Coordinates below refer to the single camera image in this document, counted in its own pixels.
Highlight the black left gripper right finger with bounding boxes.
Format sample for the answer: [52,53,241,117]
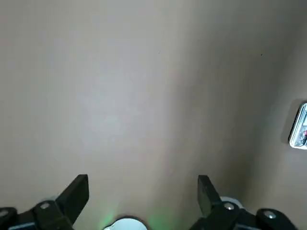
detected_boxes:
[190,175,298,230]

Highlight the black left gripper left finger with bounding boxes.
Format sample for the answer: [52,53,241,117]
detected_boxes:
[0,174,89,230]

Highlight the silver digital kitchen scale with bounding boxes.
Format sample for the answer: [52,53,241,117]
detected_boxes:
[288,102,307,150]

